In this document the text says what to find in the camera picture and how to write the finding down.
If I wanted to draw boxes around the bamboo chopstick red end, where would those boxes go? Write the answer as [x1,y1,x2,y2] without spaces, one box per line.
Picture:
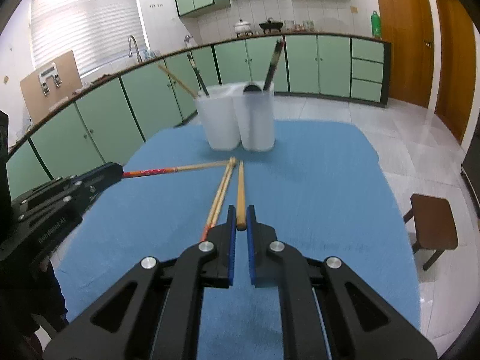
[236,161,247,231]
[201,157,237,242]
[123,160,230,178]

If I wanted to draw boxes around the black plastic spoon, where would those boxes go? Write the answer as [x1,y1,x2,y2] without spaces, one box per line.
[246,37,288,93]

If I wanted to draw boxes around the plain bamboo chopstick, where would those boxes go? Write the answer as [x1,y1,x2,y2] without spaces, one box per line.
[157,64,197,98]

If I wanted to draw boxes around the black chopstick gold band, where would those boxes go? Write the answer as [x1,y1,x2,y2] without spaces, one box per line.
[187,53,210,97]

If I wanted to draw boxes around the green lower kitchen cabinets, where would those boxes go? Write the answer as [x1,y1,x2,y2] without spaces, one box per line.
[7,34,391,197]

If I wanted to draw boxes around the cardboard panel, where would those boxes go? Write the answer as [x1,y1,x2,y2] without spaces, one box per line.
[20,50,82,125]

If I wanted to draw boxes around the blue table mat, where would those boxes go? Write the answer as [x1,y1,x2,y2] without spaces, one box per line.
[55,121,421,359]

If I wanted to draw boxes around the brown wooden stool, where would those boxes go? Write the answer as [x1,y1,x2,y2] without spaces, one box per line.
[403,193,459,272]

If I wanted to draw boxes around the chrome sink faucet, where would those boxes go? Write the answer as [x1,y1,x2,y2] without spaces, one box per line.
[128,35,143,63]

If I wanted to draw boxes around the window blinds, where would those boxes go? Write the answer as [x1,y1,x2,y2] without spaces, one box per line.
[30,0,146,75]

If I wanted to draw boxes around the white double utensil holder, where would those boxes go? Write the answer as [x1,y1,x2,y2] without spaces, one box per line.
[194,82,275,152]

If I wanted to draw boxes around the black glass cabinet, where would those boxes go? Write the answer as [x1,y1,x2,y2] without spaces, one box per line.
[460,121,480,217]

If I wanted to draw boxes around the white cooking pot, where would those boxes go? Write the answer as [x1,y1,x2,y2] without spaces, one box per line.
[233,19,253,38]

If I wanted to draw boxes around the black wok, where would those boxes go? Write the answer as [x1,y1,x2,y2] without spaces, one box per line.
[259,17,284,34]

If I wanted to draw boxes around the wooden door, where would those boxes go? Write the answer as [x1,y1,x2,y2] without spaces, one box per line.
[435,0,477,142]
[378,0,434,108]

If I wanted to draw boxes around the green bottle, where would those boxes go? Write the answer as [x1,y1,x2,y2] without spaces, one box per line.
[370,10,382,39]

